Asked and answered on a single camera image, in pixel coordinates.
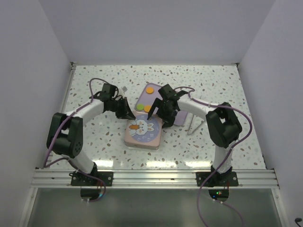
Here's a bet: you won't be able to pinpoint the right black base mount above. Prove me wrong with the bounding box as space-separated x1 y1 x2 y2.
196 171 239 187

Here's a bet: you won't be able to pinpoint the orange round cookie top left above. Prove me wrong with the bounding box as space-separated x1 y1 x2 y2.
145 87 154 94

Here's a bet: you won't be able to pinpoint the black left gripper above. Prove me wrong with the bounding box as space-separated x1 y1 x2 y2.
108 96 135 120

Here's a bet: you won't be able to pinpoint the orange round cookie lower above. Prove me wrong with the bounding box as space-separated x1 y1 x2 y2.
143 105 151 113

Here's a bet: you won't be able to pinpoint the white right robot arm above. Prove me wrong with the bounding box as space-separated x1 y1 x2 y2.
147 84 242 186

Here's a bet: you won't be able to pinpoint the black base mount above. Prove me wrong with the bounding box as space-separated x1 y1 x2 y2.
69 171 114 186
196 171 239 187

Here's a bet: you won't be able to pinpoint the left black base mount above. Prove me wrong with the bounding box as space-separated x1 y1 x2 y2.
69 171 114 186

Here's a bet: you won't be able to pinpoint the orange round cookie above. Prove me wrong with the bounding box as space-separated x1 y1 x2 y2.
143 105 151 113
145 87 154 94

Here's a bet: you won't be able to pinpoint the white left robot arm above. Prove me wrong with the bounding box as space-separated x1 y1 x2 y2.
44 82 135 186

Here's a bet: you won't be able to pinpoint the lilac plastic tray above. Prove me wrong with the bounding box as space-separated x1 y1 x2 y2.
134 83 188 126

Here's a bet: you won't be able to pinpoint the metal serving tongs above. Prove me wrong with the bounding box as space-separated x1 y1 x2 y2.
187 114 204 136

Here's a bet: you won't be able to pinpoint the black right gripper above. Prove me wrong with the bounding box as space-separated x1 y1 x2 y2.
148 98 178 129

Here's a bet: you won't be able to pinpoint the aluminium mounting rail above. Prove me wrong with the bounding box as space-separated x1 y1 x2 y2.
31 169 279 189

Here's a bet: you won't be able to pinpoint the green round cookie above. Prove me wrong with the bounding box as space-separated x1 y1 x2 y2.
136 104 144 111

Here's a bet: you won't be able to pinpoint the silver tin lid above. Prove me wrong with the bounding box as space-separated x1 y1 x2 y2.
124 111 162 150

